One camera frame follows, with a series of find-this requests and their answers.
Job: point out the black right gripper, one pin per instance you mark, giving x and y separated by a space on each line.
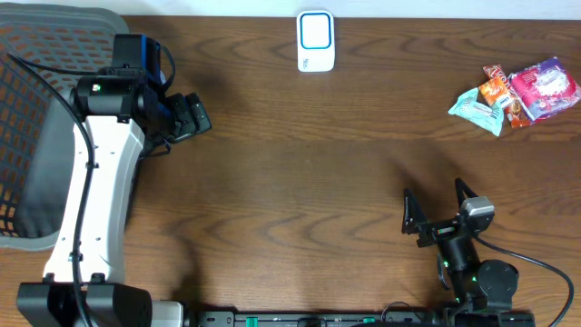
437 232

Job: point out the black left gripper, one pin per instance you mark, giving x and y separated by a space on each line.
182 118

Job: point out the teal snack packet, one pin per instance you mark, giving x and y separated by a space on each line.
468 107

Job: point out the small orange snack packet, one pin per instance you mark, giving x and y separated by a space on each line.
495 92

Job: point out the red orange candy bar wrapper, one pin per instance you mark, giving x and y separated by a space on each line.
515 111

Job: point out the purple red snack bag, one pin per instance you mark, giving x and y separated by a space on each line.
545 89

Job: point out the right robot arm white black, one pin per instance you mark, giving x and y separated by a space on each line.
483 289

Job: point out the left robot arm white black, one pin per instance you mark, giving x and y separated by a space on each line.
122 113

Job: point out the dark grey plastic basket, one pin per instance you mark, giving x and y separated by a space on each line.
37 142

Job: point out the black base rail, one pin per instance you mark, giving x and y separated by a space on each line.
334 319

